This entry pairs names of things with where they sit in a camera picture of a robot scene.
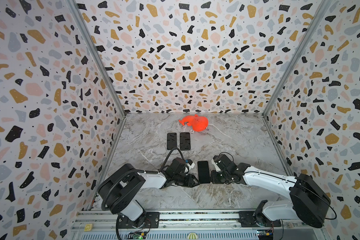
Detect black phone case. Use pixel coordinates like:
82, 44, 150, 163
180, 132, 191, 151

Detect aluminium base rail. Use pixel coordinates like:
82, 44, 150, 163
70, 209, 330, 240

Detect black smartphone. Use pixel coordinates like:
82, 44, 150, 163
197, 161, 211, 184
167, 133, 177, 151

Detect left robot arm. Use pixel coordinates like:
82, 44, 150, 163
98, 158, 200, 225

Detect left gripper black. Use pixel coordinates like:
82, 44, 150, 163
172, 173, 200, 188

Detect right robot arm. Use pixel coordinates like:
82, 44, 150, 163
211, 153, 331, 229

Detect red plush whale toy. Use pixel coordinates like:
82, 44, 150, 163
179, 115, 209, 132

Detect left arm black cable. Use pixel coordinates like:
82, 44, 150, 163
100, 147, 185, 212

